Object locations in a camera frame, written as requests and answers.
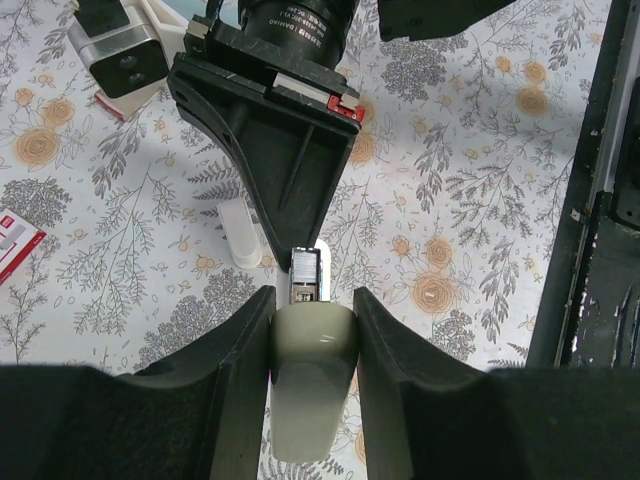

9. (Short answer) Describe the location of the olive green stapler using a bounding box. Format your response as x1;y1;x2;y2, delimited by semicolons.
269;240;359;463

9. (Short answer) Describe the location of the small white stapler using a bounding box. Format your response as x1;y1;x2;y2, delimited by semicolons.
218;197;262;269

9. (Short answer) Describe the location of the red staple box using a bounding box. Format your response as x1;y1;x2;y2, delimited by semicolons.
0;208;47;284

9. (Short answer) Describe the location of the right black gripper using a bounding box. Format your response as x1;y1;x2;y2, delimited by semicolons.
168;1;363;270

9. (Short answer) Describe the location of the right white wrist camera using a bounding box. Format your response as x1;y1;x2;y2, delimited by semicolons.
67;0;187;121

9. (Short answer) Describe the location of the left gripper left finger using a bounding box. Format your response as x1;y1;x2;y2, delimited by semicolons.
1;286;276;479

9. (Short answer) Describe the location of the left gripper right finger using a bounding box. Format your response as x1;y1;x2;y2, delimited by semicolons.
353;288;639;479

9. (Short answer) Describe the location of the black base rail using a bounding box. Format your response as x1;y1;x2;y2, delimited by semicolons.
526;1;639;368

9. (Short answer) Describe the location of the floral table mat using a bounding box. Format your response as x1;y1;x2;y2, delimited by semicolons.
1;1;610;376

